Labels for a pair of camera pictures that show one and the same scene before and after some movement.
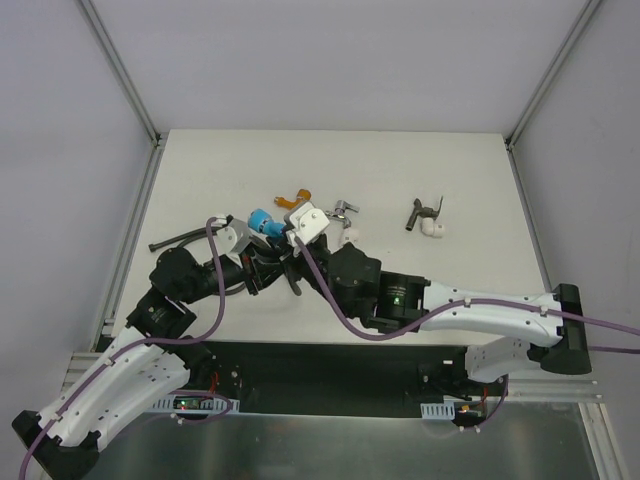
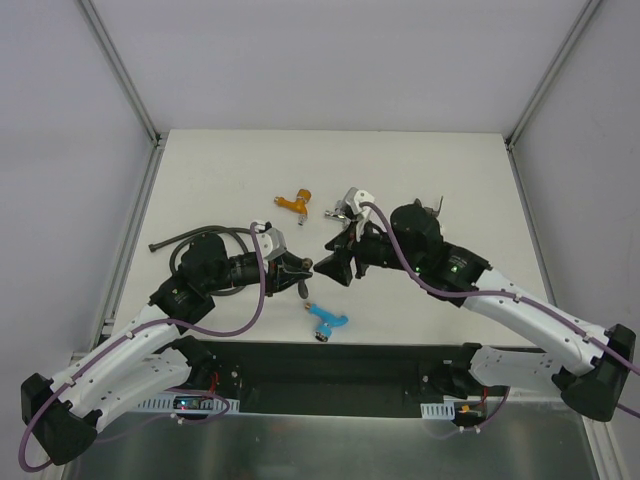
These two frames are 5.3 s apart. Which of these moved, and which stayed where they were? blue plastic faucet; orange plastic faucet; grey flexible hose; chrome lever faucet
Moved: blue plastic faucet
Stayed: chrome lever faucet; orange plastic faucet; grey flexible hose
